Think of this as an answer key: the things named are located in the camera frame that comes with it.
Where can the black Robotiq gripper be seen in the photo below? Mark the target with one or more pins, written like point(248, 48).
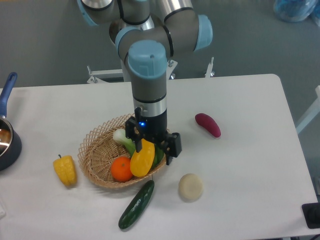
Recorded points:
point(153, 129)

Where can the yellow mango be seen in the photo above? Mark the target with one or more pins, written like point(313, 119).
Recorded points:
point(141, 162)

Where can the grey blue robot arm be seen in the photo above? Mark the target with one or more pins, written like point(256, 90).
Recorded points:
point(144, 50)

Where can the woven wicker basket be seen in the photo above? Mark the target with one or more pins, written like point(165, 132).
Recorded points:
point(98, 151)

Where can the green bok choy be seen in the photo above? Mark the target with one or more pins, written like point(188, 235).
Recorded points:
point(119, 136)

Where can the orange fruit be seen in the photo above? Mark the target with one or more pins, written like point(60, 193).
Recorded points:
point(120, 169)

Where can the purple sweet potato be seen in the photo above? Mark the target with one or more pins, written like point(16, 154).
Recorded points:
point(209, 124)

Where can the green cucumber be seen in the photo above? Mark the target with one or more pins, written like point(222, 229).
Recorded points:
point(137, 206)

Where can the yellow bell pepper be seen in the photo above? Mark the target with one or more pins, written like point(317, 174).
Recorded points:
point(65, 169)

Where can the dark blue saucepan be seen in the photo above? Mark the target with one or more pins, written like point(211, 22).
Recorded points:
point(10, 141)

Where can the white furniture leg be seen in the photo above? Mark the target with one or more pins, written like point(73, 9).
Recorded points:
point(310, 113)

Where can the black device at edge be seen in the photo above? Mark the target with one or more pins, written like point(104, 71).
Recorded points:
point(311, 212)

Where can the blue plastic bag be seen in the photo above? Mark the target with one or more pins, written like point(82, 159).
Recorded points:
point(294, 11)

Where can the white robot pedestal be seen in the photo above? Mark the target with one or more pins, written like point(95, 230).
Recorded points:
point(125, 71)

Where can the white metal base frame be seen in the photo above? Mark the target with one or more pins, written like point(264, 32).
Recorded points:
point(98, 76)

